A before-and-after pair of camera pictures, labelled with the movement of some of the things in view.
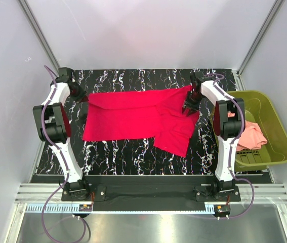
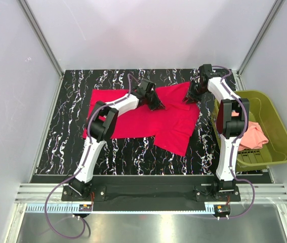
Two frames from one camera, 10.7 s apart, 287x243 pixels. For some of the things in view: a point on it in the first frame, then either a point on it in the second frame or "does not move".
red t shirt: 156,112 does not move
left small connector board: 85,207 does not move
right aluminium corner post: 268,21 does not move
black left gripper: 82,97 to 157,105
